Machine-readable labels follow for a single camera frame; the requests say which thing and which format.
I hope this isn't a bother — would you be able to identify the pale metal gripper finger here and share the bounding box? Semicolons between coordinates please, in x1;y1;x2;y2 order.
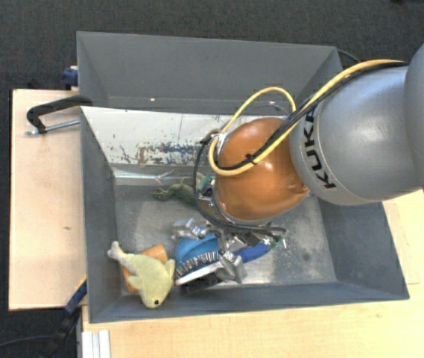
217;250;249;285
170;217;213;242

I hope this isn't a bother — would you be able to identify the black bristle white brush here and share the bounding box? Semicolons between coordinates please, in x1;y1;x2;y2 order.
174;263;224;295

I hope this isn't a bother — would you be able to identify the green toy dinosaur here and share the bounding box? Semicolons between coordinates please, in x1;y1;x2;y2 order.
151;176;208;207

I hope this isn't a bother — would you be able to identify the orange cup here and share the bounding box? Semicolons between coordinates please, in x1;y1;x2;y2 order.
121;244;168;294

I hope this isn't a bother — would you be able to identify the yellow plush dolphin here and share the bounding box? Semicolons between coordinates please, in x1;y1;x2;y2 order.
107;240;177;310

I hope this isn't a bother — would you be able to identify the pale wood board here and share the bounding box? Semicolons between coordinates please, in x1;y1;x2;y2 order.
8;89;88;311

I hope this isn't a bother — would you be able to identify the grey metal bin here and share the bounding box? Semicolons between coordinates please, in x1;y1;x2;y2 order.
75;31;410;324

